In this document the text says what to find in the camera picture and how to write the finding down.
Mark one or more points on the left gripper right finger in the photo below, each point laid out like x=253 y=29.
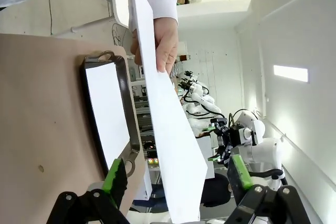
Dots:
x=239 y=176

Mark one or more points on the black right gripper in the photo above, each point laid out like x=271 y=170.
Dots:
x=237 y=136

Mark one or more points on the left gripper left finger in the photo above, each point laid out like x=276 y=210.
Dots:
x=115 y=179

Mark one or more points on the white A4 paper sheet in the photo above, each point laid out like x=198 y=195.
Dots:
x=105 y=108
x=168 y=129

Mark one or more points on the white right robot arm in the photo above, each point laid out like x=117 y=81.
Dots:
x=265 y=153

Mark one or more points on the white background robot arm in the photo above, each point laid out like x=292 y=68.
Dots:
x=195 y=87
x=207 y=104

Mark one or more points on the person's right hand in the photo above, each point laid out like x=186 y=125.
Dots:
x=166 y=45

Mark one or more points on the white control box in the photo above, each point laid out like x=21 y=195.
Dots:
x=147 y=184

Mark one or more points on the metal equipment rack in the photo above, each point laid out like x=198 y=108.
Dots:
x=144 y=129

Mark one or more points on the dark brown plastic tray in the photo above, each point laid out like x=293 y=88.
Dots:
x=126 y=108

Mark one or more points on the rectangular ceiling light panel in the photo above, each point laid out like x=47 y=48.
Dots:
x=290 y=74

